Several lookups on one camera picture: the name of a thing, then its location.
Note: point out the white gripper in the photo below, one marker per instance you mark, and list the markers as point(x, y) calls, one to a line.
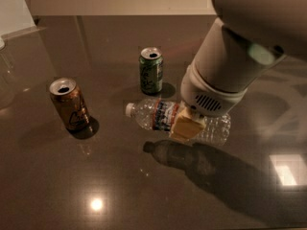
point(204, 95)

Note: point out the clear plastic water bottle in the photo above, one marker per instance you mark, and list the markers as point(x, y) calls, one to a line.
point(157, 114)

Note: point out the green soda can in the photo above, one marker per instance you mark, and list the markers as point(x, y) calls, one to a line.
point(151, 70)

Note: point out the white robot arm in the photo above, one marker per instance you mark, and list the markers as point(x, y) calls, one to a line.
point(247, 38)

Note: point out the brown orange soda can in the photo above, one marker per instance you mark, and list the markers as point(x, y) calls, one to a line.
point(68, 100)

